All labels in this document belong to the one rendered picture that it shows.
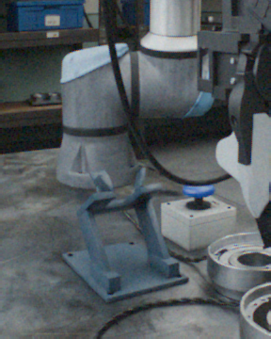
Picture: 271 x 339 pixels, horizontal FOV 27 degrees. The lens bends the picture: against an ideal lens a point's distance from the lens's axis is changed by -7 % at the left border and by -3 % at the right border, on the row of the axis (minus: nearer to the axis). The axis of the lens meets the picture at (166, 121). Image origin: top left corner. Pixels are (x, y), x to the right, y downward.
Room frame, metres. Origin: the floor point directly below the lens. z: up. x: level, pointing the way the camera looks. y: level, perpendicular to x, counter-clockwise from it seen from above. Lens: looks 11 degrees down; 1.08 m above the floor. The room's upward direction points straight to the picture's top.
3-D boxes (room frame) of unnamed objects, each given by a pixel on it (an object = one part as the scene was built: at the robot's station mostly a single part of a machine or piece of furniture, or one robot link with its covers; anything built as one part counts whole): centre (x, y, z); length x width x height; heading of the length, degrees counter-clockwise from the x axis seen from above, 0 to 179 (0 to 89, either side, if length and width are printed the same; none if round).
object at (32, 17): (4.13, 0.91, 1.11); 0.52 x 0.38 x 0.22; 119
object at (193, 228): (0.70, -0.04, 0.82); 0.08 x 0.07 x 0.05; 29
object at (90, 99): (0.98, 0.12, 0.97); 0.13 x 0.12 x 0.14; 98
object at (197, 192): (0.69, -0.04, 0.85); 0.04 x 0.04 x 0.05
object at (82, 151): (0.98, 0.12, 0.85); 0.15 x 0.15 x 0.10
